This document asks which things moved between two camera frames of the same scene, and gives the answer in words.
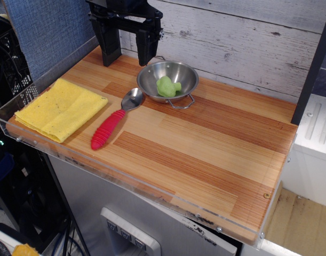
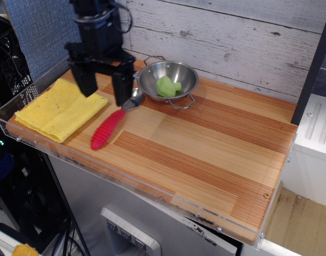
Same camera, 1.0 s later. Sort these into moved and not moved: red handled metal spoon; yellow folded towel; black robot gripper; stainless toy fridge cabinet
Moved: black robot gripper
Not moved: stainless toy fridge cabinet; red handled metal spoon; yellow folded towel
